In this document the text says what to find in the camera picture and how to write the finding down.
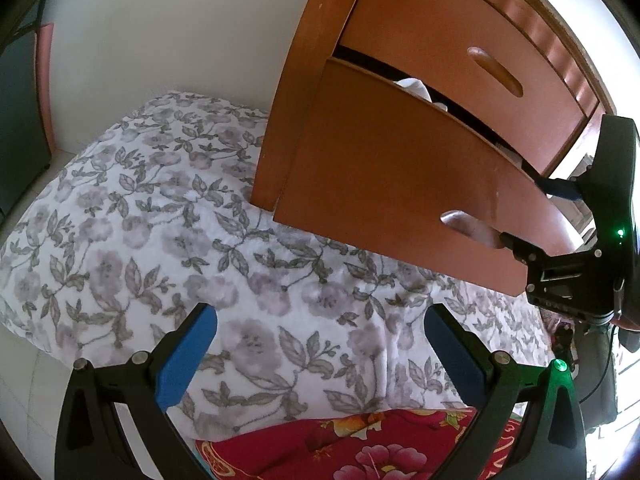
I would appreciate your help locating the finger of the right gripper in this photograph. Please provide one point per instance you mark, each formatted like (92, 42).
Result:
(522, 250)
(567, 189)

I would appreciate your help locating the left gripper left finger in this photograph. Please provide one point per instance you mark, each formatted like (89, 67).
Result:
(91, 444)

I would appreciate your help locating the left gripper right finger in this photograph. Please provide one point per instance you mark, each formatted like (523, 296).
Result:
(551, 442)

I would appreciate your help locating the white garment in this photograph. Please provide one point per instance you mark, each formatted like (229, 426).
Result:
(416, 87)

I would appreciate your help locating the wooden drawer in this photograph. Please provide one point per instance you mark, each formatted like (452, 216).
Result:
(377, 167)
(513, 64)

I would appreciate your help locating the red floral blanket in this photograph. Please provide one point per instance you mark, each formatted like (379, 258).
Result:
(396, 444)

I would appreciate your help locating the wooden nightstand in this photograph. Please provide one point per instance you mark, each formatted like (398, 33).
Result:
(316, 41)

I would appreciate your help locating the grey floral quilt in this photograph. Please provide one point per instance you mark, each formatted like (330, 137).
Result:
(155, 217)

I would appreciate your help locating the dark teal cabinet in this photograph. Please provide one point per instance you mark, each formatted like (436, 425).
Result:
(25, 151)

